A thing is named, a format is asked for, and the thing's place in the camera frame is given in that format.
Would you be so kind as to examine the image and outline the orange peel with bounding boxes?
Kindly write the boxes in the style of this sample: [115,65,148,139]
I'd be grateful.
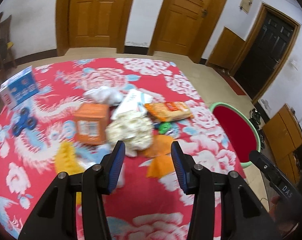
[142,135,173,158]

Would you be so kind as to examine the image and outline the tall wooden cabinet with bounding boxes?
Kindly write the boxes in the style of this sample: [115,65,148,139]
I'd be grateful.
[262,104,302,184]

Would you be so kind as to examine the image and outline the white paper packet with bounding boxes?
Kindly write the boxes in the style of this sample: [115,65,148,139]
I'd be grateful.
[111,89,154,120]

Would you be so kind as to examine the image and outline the low wooden wall cabinet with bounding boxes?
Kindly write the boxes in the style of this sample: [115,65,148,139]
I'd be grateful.
[206,26,247,70]

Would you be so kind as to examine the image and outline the wooden door without handle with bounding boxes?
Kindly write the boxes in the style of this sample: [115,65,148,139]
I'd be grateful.
[56,0,139,55]

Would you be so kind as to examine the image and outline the black entrance door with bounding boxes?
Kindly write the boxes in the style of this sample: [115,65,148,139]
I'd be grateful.
[232,4,302,104]

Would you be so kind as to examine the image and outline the white plastic bag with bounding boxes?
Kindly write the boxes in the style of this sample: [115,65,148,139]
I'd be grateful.
[85,86,123,105]

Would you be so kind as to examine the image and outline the orange ribbed paper piece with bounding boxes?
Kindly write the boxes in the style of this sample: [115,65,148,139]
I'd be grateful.
[146,155,176,178]

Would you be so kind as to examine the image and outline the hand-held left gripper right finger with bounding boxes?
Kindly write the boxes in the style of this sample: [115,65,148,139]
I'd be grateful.
[171,141,283,240]

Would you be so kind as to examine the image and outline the red doormat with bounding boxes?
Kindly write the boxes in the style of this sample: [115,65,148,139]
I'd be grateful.
[222,76,247,96]

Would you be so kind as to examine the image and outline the small green plastic item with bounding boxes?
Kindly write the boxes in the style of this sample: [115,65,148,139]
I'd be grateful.
[158,122,178,137]

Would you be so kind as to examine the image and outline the person's right hand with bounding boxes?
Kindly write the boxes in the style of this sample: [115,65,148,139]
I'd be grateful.
[271,196,283,224]

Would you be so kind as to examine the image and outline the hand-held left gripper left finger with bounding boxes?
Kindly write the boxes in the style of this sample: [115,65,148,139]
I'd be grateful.
[18,141,126,240]

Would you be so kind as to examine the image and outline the yellow ribbed paper piece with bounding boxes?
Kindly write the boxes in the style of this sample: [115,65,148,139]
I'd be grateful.
[53,142,91,174]

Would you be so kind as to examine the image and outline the beige wall panel box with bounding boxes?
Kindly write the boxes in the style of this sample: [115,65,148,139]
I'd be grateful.
[239,0,254,13]

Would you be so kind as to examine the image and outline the red basin with green rim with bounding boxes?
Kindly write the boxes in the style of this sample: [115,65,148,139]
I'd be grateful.
[209,102,262,169]

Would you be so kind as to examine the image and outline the orange cardboard box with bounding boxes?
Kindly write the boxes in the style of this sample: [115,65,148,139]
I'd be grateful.
[73,104,111,147]

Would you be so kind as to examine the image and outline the blue and white milk carton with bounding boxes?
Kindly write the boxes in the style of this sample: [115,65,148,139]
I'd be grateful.
[0,65,40,110]

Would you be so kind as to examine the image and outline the orange snack packet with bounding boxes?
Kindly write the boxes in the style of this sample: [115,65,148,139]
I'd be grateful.
[144,101,194,121]

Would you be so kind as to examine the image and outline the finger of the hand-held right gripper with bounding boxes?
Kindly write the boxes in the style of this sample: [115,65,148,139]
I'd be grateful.
[249,150,282,184]

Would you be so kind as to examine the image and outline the blue fidget spinner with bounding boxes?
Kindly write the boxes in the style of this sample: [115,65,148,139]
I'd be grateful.
[10,107,39,137]

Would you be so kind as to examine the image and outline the white tissue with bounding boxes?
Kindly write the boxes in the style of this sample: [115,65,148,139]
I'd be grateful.
[105,115,154,158]

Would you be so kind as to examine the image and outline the red floral tablecloth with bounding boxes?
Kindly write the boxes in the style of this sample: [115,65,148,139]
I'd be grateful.
[0,57,247,240]

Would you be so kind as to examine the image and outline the wooden door with metal handle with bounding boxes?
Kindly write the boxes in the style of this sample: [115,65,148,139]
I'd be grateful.
[148,0,235,64]

